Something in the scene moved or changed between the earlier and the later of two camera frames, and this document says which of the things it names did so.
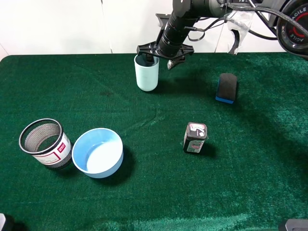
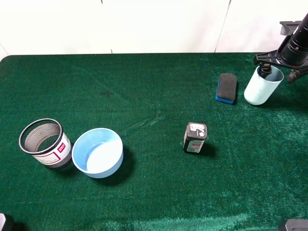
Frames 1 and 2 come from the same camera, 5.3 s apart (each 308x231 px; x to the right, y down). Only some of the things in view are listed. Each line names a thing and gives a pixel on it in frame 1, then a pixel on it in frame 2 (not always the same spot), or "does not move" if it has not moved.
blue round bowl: [98, 152] does not move
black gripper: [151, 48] to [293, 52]
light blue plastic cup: [147, 73] to [258, 89]
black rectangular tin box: [195, 136] does not move
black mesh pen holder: [45, 139] does not move
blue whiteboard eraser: [226, 90] does not move
